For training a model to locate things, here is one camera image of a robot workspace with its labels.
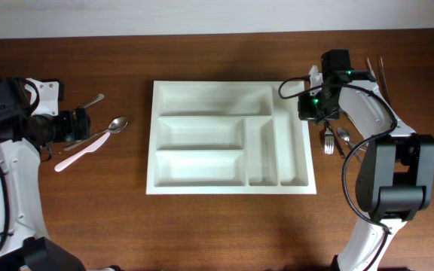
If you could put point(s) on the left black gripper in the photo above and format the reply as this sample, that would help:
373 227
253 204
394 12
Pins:
72 133

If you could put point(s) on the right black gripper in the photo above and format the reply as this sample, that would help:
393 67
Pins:
304 111

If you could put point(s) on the steel fork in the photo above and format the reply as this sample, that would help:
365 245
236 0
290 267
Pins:
329 142

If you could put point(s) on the small steel teaspoon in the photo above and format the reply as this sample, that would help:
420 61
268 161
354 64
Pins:
345 135

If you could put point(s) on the steel kitchen tongs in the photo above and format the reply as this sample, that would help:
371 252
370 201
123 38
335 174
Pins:
381 78

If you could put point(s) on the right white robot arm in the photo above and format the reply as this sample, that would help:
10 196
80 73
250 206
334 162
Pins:
387 178

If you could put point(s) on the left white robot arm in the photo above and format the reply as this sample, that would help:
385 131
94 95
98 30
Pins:
30 121

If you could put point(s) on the pink plastic knife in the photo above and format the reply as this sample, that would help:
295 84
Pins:
89 149

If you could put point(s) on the large steel spoon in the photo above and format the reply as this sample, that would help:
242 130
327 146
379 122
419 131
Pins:
116 126

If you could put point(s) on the white plastic cutlery tray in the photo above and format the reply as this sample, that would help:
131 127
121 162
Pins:
228 137

